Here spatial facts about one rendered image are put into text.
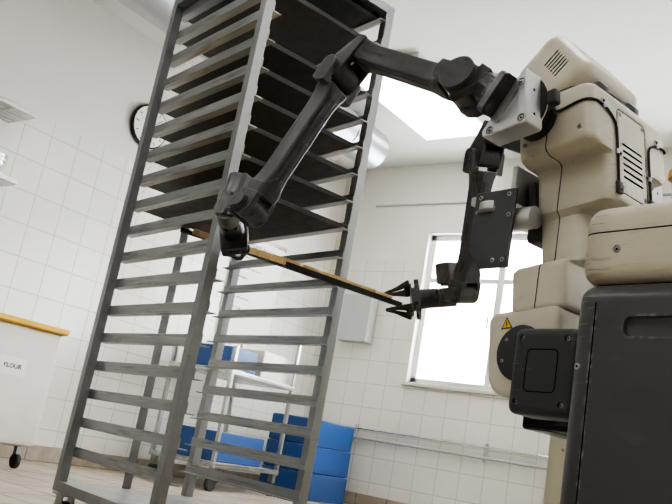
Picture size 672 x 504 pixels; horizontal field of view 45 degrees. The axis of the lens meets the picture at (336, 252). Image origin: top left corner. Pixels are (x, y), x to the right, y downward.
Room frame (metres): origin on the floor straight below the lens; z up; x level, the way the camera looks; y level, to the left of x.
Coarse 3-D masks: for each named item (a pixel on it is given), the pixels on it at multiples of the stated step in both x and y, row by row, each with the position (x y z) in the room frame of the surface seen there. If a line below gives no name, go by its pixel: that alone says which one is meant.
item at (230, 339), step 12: (216, 336) 2.90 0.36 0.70; (228, 336) 2.84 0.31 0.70; (240, 336) 2.78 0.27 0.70; (252, 336) 2.72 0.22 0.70; (264, 336) 2.67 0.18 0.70; (276, 336) 2.62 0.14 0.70; (288, 336) 2.56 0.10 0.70; (300, 336) 2.52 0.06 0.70; (312, 336) 2.47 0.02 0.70; (324, 336) 2.42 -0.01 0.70
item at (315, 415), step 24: (384, 24) 2.42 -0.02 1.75; (360, 168) 2.41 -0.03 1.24; (360, 192) 2.43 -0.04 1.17; (336, 264) 2.43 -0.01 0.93; (336, 288) 2.42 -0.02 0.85; (336, 312) 2.42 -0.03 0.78; (336, 336) 2.43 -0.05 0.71; (312, 408) 2.42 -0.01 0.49; (312, 432) 2.41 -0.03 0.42; (312, 456) 2.42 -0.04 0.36
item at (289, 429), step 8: (200, 416) 2.89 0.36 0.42; (208, 416) 2.85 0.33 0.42; (216, 416) 2.81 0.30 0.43; (224, 416) 2.78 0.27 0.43; (232, 416) 2.74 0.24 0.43; (232, 424) 2.69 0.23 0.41; (240, 424) 2.70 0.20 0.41; (248, 424) 2.66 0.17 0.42; (256, 424) 2.63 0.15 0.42; (264, 424) 2.59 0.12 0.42; (272, 424) 2.56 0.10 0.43; (280, 424) 2.53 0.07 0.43; (288, 424) 2.50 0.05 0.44; (280, 432) 2.48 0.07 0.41; (288, 432) 2.49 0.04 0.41; (296, 432) 2.46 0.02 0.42; (304, 432) 2.43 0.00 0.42
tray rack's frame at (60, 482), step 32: (192, 0) 2.56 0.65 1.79; (352, 0) 2.42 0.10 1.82; (160, 64) 2.62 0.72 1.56; (160, 96) 2.63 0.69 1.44; (128, 192) 2.62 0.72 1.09; (128, 224) 2.63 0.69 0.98; (96, 320) 2.62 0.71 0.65; (224, 320) 2.90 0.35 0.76; (96, 352) 2.62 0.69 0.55; (160, 352) 2.78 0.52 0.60; (64, 448) 2.62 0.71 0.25; (192, 448) 2.91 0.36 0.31; (64, 480) 2.62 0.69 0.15; (128, 480) 2.78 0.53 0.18; (192, 480) 2.90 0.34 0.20
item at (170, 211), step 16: (160, 208) 2.57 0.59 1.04; (176, 208) 2.53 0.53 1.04; (192, 208) 2.50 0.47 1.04; (208, 208) 2.46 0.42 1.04; (288, 208) 2.30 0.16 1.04; (304, 208) 2.32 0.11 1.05; (208, 224) 2.67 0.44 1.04; (272, 224) 2.51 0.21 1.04; (288, 224) 2.48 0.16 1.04; (304, 224) 2.44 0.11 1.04; (320, 224) 2.41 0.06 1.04; (336, 224) 2.40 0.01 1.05
